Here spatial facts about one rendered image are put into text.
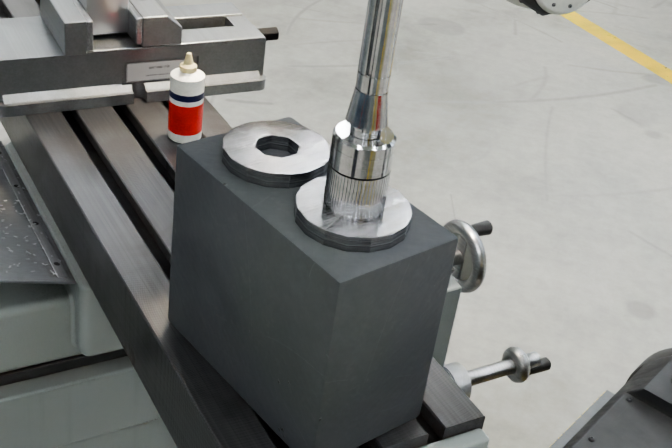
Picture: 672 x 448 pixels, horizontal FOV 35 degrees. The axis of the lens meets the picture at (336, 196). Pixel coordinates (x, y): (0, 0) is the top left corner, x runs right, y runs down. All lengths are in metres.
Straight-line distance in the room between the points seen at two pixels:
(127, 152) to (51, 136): 0.09
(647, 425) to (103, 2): 0.89
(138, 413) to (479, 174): 1.99
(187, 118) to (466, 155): 2.07
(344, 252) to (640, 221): 2.41
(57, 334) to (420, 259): 0.55
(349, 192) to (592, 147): 2.73
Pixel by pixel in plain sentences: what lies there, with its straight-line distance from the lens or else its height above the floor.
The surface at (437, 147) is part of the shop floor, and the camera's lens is 3.27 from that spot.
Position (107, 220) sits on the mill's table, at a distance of 1.13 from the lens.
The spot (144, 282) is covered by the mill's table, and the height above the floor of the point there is 0.90.
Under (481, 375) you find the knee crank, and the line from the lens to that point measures 1.64.
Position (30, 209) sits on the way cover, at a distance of 1.28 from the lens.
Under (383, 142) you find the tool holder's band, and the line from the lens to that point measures 0.77.
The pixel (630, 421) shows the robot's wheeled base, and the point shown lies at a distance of 1.49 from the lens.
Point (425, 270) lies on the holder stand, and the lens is 0.81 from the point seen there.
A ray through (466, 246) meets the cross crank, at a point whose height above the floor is 0.63.
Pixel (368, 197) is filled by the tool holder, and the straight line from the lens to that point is 0.78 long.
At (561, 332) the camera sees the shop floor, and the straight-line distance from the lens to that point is 2.61.
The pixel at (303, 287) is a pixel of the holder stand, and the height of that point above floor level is 1.06.
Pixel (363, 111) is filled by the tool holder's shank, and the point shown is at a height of 1.19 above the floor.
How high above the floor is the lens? 1.53
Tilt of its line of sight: 31 degrees down
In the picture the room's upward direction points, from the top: 8 degrees clockwise
